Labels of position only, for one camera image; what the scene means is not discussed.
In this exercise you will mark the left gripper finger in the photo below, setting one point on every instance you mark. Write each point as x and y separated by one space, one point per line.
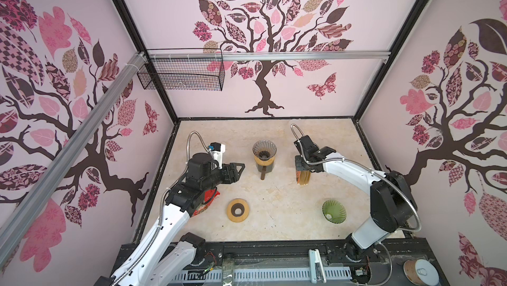
236 177
239 166

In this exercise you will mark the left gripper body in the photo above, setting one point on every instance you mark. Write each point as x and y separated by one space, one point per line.
218 176

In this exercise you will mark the orange coffee filter pack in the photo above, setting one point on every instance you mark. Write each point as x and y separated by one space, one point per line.
303 178

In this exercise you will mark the wooden ring dripper holder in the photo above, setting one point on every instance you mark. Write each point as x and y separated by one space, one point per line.
264 161

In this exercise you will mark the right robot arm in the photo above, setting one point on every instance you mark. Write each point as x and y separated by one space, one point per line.
363 238

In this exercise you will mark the green ribbed glass dripper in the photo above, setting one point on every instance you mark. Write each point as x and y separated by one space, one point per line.
334 211

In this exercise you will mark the red snack bag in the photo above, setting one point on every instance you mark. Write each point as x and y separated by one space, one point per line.
209 197

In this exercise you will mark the translucent plastic cup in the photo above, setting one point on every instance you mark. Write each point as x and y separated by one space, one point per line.
295 129

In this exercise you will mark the white stapler tool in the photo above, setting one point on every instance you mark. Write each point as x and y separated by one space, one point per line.
317 273

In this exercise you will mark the brown tape roll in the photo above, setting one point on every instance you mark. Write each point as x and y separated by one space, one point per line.
421 272

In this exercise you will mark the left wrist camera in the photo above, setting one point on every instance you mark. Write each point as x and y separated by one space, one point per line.
217 151

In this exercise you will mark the black wire basket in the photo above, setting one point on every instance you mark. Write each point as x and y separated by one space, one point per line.
189 69

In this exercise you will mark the aluminium rail back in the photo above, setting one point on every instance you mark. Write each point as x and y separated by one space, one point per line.
269 56

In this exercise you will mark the aluminium rail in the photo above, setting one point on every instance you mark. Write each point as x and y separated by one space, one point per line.
29 209
269 56

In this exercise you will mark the white slotted cable duct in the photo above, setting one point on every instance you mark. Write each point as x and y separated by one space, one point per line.
259 275

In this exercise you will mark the aluminium rail left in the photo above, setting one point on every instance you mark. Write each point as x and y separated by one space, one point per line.
29 209

